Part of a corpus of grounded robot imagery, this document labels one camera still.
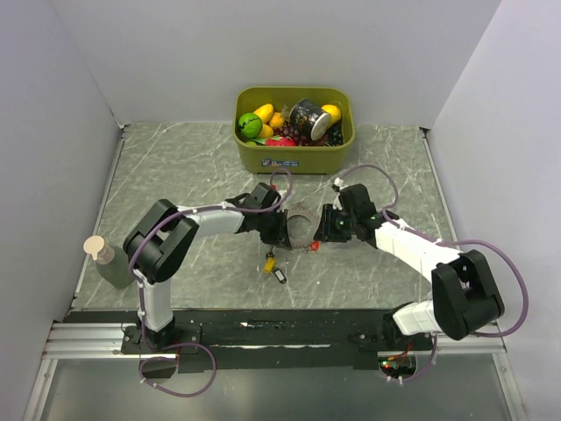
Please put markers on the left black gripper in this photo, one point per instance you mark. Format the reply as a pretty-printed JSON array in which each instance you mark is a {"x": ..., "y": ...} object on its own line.
[{"x": 280, "y": 237}]

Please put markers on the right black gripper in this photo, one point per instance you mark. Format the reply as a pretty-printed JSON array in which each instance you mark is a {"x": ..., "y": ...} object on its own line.
[{"x": 325, "y": 231}]

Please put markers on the large metal keyring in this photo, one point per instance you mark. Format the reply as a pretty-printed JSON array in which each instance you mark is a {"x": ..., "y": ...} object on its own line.
[{"x": 302, "y": 226}]

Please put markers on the black tag key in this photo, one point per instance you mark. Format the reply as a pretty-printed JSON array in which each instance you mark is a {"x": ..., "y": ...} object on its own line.
[{"x": 279, "y": 275}]

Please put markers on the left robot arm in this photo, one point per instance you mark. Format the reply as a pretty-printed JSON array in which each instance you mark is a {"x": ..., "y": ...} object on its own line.
[{"x": 157, "y": 246}]

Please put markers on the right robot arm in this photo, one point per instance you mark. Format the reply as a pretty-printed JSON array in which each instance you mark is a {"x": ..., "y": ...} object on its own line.
[{"x": 464, "y": 294}]

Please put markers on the yellow tag key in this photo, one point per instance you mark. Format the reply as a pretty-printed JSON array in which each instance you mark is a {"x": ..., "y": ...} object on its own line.
[{"x": 269, "y": 265}]

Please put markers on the olive green plastic bin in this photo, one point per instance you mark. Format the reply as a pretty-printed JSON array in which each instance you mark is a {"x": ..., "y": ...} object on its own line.
[{"x": 305, "y": 160}]

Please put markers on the red toy dragonfruit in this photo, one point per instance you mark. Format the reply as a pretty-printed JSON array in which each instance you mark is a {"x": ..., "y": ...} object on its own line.
[{"x": 280, "y": 141}]

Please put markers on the small yellow toy lemon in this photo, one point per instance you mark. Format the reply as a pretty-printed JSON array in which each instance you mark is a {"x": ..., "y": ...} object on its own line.
[{"x": 266, "y": 132}]

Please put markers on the dark toy grapes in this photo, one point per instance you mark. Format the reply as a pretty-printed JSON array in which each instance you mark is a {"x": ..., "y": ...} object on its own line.
[{"x": 335, "y": 136}]

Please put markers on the orange toy fruit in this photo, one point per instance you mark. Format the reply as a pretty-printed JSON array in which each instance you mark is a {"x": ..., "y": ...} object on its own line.
[{"x": 276, "y": 121}]

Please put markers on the green toy watermelon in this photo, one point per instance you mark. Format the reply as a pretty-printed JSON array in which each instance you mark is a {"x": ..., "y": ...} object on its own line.
[{"x": 250, "y": 125}]

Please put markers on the black printed can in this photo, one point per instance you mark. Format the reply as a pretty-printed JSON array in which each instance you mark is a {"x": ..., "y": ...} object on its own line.
[{"x": 309, "y": 119}]

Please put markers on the yellow toy mango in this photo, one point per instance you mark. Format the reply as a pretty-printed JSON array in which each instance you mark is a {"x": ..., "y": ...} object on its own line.
[{"x": 265, "y": 112}]

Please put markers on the yellow toy lemon right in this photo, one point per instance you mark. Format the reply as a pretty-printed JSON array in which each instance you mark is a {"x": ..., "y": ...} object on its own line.
[{"x": 334, "y": 112}]

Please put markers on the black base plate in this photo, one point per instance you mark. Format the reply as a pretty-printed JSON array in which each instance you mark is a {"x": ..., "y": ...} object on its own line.
[{"x": 261, "y": 339}]

